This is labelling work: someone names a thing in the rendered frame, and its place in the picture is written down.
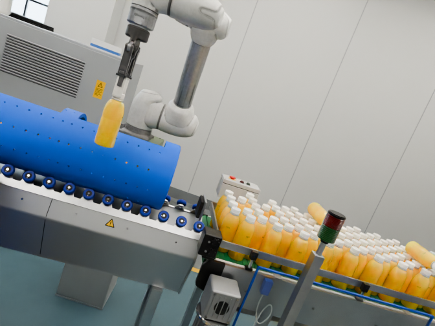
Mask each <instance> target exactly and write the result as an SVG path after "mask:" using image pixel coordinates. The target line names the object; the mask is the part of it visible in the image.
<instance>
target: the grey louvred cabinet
mask: <svg viewBox="0 0 435 326"><path fill-rule="evenodd" d="M121 59H122V57H118V56H114V55H112V54H109V53H107V52H104V51H101V50H98V49H96V48H93V47H90V45H88V44H85V43H82V42H80V41H77V40H75V39H72V38H68V37H67V36H63V35H61V34H58V33H56V32H51V31H49V30H45V29H43V28H40V27H37V26H34V25H31V24H29V23H26V22H24V21H21V20H18V19H16V18H14V17H10V16H8V15H5V14H2V13H0V93H3V94H6V95H9V96H12V97H14V98H18V99H20V100H24V101H26V102H30V103H34V104H36V105H40V106H42V107H46V108H48V109H52V110H54V111H57V112H62V111H63V110H64V109H66V108H70V109H73V110H75V111H79V112H81V113H85V114H86V116H87V122H91V123H93V124H96V125H99V123H100V119H101V117H102V113H103V110H104V107H105V105H106V103H107V102H108V101H109V100H110V99H112V98H111V97H113V96H112V93H113V89H114V86H115V83H116V80H117V77H118V75H116V73H118V69H119V66H120V62H121ZM142 68H143V65H141V64H139V63H136V64H135V67H134V69H133V73H132V77H131V78H132V79H129V83H128V87H127V89H126V93H125V97H124V101H123V102H122V103H123V104H124V116H123V119H122V121H121V123H123V124H125V123H126V121H127V118H128V113H129V110H130V107H131V104H132V101H133V98H134V95H135V91H136V89H137V85H138V82H139V79H140V75H141V72H142Z"/></svg>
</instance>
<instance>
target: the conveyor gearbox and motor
mask: <svg viewBox="0 0 435 326"><path fill-rule="evenodd" d="M200 300H201V301H200V302H199V303H198V304H197V306H196V308H195V311H196V314H197V315H196V317H195V320H194V322H193V325H192V326H229V325H230V323H231V321H232V319H233V317H234V314H235V312H236V309H237V308H238V305H239V303H240V300H241V294H240V290H239V287H238V282H237V281H236V280H233V279H229V278H225V277H221V276H217V275H214V274H210V276H209V279H208V281H207V283H206V286H205V289H204V291H203V294H202V296H201V299H200Z"/></svg>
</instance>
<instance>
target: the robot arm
mask: <svg viewBox="0 0 435 326"><path fill-rule="evenodd" d="M159 14H164V15H167V16H168V17H170V18H172V19H175V20H176V21H177V22H179V23H181V24H182V25H184V26H186V27H189V28H190V36H191V39H192V40H191V43H190V47H189V49H188V54H187V57H186V60H185V63H184V67H183V71H182V74H181V78H180V80H179V84H178V88H177V92H176V94H175V98H174V99H173V100H170V101H169V103H168V105H166V104H164V103H163V102H162V97H161V96H160V94H159V93H157V92H155V91H151V90H147V89H143V90H141V92H139V93H138V95H136V97H135V98H134V100H133V102H132V104H131V107H130V110H129V113H128V119H127V122H126V124H123V123H121V125H120V129H119V132H120V133H124V134H126V135H129V136H133V137H135V138H139V139H141V140H145V141H147V142H149V140H151V139H152V138H154V136H153V135H151V131H152V129H158V130H160V131H162V132H164V133H167V134H169V135H173V136H177V137H182V138H188V137H191V136H193V135H194V133H195V131H196V129H197V127H198V125H199V121H198V118H197V116H196V115H194V107H193V105H192V101H193V99H194V95H195V92H196V89H197V86H198V83H199V80H200V77H201V74H202V72H203V69H204V66H205V63H206V59H207V57H208V53H209V51H210V48H211V46H212V45H214V44H215V42H216V41H217V40H222V39H225V38H226V37H227V36H228V34H229V30H230V25H231V22H232V20H231V18H230V17H229V15H228V14H227V13H226V12H225V11H224V9H223V5H222V4H221V3H220V2H219V1H218V0H132V3H131V6H130V9H129V14H128V18H127V21H128V22H129V23H130V24H128V25H127V28H126V32H125V35H127V36H128V37H130V39H129V42H127V43H126V44H125V48H124V53H123V55H122V59H121V62H120V66H119V69H118V73H116V75H118V77H117V80H116V83H115V86H114V89H113V93H112V96H115V97H117V98H121V97H122V94H125V93H126V89H127V87H128V83H129V79H132V78H131V77H132V73H133V69H134V67H135V64H136V61H137V58H138V55H139V52H140V47H139V46H140V42H143V43H147V42H148V39H149V36H150V32H149V31H153V30H154V28H155V24H156V21H157V19H158V15H159Z"/></svg>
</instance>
